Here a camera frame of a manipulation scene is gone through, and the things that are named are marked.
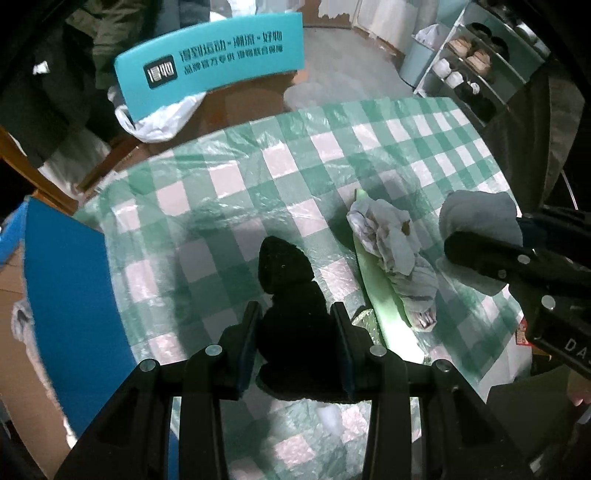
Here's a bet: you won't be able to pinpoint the grey sock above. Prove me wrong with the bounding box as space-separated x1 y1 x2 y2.
436 190 523 296

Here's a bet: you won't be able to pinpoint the white grey cloth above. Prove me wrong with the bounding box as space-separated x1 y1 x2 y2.
346 193 439 332

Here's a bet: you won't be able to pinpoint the black sock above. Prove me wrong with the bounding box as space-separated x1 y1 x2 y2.
256 236 351 403

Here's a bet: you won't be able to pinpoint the right hand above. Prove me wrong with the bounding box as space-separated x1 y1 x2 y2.
567 371 591 406

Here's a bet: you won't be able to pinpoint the red small box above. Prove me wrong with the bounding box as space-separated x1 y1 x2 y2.
515 317 532 347

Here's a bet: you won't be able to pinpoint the light green cloth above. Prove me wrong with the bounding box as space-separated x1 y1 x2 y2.
351 187 426 365

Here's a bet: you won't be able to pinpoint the green scrub sponge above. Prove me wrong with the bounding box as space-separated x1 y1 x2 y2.
352 307 386 346

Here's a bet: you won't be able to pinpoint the blue cardboard box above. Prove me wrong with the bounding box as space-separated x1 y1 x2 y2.
0 195 180 480

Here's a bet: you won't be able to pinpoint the metal shoe rack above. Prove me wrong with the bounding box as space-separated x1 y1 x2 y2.
415 1 551 130

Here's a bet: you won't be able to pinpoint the green checkered tablecloth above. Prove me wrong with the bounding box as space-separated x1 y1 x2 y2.
75 97 522 479

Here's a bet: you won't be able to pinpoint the wooden louvered cabinet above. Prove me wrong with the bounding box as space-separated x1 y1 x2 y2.
1 128 140 216

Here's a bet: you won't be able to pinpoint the white plastic bag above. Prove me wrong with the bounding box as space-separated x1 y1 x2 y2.
107 86 206 144

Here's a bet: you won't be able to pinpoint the brown cardboard box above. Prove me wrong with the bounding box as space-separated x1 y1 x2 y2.
133 70 308 161

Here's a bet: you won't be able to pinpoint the teal shoe box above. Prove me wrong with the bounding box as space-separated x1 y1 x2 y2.
114 12 304 121

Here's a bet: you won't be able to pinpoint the dark hanging jackets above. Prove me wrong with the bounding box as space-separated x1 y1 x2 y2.
1 1 211 168

